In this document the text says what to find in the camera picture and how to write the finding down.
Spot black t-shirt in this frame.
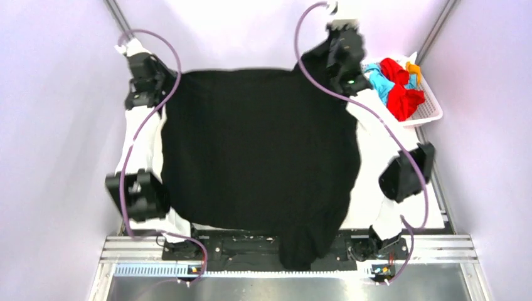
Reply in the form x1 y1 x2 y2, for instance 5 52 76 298
161 42 361 271

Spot white slotted cable duct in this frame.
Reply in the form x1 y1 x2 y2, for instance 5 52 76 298
114 263 391 278

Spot white plastic laundry basket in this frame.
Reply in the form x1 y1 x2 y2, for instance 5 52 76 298
363 53 443 127

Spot red t-shirt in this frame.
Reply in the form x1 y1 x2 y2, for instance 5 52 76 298
380 58 425 122

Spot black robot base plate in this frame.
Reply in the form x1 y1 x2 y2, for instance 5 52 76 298
139 231 409 280

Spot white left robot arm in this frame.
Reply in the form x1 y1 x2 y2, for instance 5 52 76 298
105 38 201 259

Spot white t-shirt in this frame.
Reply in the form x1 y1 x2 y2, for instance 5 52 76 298
398 51 418 70

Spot light blue t-shirt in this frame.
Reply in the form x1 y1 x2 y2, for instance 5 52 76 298
364 63 418 106

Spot yellow t-shirt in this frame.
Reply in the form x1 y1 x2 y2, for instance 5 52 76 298
405 61 422 86

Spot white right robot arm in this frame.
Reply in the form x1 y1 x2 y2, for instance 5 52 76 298
325 1 435 261

